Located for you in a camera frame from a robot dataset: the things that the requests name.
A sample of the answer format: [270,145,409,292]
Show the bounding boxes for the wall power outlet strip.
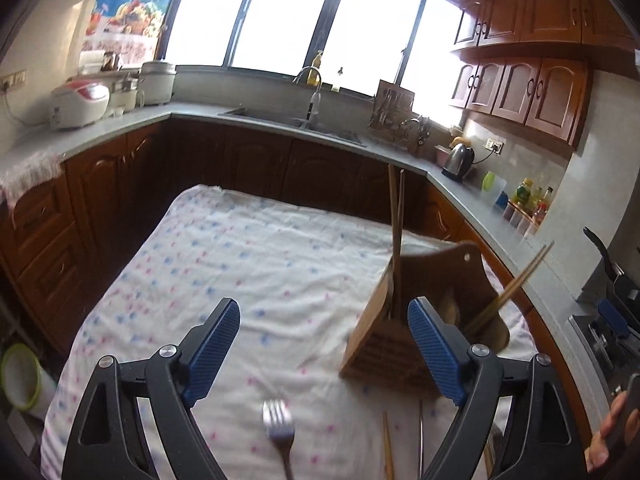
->
[0,70,27,92]

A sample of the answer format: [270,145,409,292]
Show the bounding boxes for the white red rice cooker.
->
[49,80,111,130]

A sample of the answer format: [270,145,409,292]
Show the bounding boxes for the knife and utensil rack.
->
[368,80,432,156]

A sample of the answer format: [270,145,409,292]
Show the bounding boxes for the tropical fruit poster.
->
[79,0,170,73]

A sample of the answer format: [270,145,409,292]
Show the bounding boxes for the lower wooden cabinets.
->
[0,116,597,441]

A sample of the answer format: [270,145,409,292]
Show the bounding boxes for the floral white tablecloth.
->
[39,183,539,480]

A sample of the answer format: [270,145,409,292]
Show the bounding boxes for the spice jar row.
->
[502,202,538,238]

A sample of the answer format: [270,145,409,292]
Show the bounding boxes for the upper wooden cabinets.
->
[450,0,639,152]

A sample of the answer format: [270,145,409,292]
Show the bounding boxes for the steel kitchen sink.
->
[224,107,363,146]

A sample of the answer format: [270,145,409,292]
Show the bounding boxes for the chrome sink faucet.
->
[293,65,322,126]

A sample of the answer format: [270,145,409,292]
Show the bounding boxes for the yellow soap bottle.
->
[307,50,323,87]

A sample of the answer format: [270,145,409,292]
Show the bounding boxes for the gas stove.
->
[568,315,639,400]

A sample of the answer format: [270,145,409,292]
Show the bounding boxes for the person right hand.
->
[585,391,639,472]

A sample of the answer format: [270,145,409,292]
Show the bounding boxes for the wooden chopstick one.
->
[388,165,400,320]

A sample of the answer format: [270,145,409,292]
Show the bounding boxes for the steel chopstick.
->
[416,399,424,480]

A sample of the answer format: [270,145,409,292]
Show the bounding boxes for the steel electric kettle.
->
[442,136,475,182]

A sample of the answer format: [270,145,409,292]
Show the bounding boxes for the wooden chopstick two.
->
[395,169,406,286]

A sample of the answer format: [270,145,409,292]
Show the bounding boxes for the green lid plastic jug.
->
[480,171,506,207]

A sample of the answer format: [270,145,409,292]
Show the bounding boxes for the wooden chopstick five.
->
[462,244,549,338]

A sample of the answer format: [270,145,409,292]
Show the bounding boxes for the wooden cabinets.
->
[450,0,639,152]
[0,116,597,441]

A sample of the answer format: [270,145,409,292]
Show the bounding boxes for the yellow oil bottle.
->
[512,178,533,209]

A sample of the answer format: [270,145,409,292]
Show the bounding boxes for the wooden utensil holder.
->
[340,242,510,399]

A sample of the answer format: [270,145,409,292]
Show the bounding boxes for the white round cooker pot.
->
[138,61,177,106]

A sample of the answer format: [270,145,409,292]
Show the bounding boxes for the pink cloth on counter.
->
[1,151,63,210]

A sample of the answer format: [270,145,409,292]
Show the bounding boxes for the steel fork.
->
[262,399,295,480]

